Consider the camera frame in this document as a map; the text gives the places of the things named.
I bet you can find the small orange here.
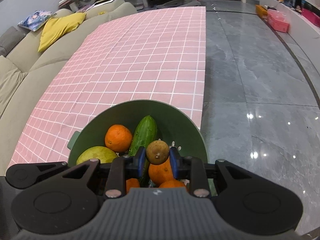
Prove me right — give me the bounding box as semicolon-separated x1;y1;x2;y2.
105;125;133;153

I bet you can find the grey cushion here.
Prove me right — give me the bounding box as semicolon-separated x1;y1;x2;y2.
0;26;25;57

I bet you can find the yellow cushion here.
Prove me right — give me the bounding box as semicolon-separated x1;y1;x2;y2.
38;12;86;53

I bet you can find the green bowl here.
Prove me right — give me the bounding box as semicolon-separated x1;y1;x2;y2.
67;100;209;197

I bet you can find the large green-yellow pear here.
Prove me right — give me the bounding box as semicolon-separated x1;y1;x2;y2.
76;146;118;165

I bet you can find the pink storage box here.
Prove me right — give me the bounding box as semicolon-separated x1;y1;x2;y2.
267;9;290;33

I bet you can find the beige sofa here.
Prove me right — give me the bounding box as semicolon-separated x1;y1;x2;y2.
1;0;137;175

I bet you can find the magenta box on shelf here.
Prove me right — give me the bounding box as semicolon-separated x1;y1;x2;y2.
302;8;320;27

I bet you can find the blue patterned cushion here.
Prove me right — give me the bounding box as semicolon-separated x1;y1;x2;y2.
17;10;56;31

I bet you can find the orange storage box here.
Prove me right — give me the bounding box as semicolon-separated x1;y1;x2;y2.
255;5;268;20

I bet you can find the brown longan hidden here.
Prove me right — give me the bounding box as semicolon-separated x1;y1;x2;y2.
146;140;169;165

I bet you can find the white marble tv bench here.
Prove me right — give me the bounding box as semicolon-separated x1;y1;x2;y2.
259;0;320;69

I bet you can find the medium orange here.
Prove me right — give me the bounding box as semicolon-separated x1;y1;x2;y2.
159;179;185;188

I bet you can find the orange inside bowl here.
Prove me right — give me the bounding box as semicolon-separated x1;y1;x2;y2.
126;178;140;193

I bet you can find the large orange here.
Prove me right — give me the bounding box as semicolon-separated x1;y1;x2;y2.
148;158;174;186

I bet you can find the green cucumber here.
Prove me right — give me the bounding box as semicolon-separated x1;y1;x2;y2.
127;115;158;178

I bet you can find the pink checkered tablecloth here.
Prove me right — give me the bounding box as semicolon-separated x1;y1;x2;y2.
4;7;206;167

